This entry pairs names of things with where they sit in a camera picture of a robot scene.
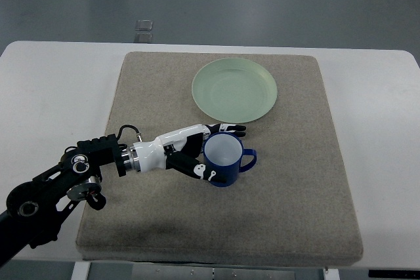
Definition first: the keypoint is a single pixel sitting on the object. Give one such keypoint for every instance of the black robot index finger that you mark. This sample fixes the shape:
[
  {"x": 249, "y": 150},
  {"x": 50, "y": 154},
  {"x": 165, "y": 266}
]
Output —
[{"x": 225, "y": 127}]

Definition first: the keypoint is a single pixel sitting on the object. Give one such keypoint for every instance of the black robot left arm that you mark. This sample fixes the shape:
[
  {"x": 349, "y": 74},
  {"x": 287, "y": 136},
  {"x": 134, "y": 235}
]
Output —
[{"x": 36, "y": 209}]

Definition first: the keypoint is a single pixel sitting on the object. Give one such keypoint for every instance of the beige felt mat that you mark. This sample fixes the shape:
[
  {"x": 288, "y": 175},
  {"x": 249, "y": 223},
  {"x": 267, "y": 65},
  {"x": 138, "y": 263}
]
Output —
[{"x": 293, "y": 208}]

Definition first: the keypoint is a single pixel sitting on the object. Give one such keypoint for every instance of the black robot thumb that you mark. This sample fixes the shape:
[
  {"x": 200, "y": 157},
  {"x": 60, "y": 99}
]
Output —
[{"x": 193, "y": 168}]

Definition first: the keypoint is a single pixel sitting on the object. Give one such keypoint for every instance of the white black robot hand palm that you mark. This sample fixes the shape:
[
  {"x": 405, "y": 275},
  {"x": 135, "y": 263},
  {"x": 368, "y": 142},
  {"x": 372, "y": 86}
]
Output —
[{"x": 169, "y": 150}]

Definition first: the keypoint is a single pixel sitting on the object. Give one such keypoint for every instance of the blue enamel mug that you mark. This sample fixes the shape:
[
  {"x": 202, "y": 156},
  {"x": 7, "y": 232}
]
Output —
[{"x": 225, "y": 154}]

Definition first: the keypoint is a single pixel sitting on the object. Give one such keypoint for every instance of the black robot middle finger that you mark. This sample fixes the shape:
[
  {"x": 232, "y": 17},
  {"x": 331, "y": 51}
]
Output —
[{"x": 236, "y": 133}]

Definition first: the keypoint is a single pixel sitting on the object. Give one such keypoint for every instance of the white table frame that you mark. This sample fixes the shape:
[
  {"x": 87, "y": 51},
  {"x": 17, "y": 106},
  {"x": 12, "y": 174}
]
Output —
[{"x": 172, "y": 271}]

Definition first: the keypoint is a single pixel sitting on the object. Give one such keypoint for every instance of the light green plate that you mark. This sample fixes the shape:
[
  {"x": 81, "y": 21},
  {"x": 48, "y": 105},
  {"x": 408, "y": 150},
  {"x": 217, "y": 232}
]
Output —
[{"x": 234, "y": 90}]

